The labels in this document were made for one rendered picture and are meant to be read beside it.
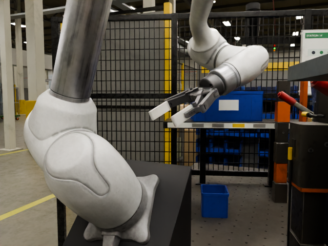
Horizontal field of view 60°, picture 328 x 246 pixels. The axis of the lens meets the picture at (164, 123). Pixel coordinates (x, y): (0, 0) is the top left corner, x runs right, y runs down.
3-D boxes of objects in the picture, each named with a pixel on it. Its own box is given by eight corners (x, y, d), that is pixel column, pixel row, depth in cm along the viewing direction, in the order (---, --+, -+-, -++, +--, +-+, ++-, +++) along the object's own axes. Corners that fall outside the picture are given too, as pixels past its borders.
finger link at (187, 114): (199, 108, 77) (206, 109, 74) (185, 117, 75) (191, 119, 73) (197, 103, 76) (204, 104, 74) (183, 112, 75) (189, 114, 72)
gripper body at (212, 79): (229, 95, 85) (206, 111, 82) (212, 94, 92) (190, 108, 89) (221, 72, 82) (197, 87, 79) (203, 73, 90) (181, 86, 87)
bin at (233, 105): (263, 121, 123) (264, 91, 122) (193, 121, 122) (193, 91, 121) (251, 118, 139) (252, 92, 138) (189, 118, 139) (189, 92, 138)
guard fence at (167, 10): (176, 214, 280) (177, 4, 264) (172, 219, 267) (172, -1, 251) (68, 196, 331) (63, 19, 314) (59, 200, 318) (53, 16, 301)
